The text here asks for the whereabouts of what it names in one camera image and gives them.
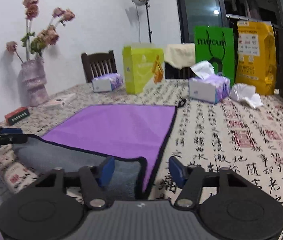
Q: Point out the yellow paper bag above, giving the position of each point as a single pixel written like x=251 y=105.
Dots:
x=256 y=53

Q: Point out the dark framed glass door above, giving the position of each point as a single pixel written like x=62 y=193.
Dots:
x=231 y=5

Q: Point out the red and green box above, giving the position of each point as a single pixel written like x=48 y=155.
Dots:
x=16 y=115

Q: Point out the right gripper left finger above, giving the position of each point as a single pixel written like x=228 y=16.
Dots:
x=93 y=180

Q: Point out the calligraphy print tablecloth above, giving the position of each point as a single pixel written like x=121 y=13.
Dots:
x=227 y=134

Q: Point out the purple and grey towel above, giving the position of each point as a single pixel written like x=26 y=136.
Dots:
x=135 y=135

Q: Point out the cream cloth on chair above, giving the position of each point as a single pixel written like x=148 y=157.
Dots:
x=180 y=56

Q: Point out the dark wooden chair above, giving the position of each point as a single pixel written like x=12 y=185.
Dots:
x=98 y=64

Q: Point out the crumpled white tissue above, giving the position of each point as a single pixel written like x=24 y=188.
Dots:
x=244 y=93

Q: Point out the open purple tissue pack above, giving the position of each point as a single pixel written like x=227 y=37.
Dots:
x=206 y=85

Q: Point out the white flat box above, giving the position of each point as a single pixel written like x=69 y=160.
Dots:
x=60 y=102

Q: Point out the chair under cream cloth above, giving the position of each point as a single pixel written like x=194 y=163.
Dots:
x=175 y=73

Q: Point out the dried pink roses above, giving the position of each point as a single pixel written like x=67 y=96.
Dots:
x=33 y=44

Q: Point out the green mucun paper bag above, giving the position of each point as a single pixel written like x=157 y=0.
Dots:
x=216 y=45

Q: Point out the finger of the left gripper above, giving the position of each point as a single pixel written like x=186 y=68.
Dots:
x=4 y=130
x=6 y=139

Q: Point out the lime green snack box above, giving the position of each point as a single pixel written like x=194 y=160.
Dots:
x=144 y=67

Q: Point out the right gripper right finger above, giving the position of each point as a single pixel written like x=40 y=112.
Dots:
x=190 y=180

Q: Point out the sealed purple tissue pack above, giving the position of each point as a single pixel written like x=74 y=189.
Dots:
x=107 y=82

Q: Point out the pink glitter vase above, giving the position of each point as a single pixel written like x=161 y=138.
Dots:
x=31 y=83

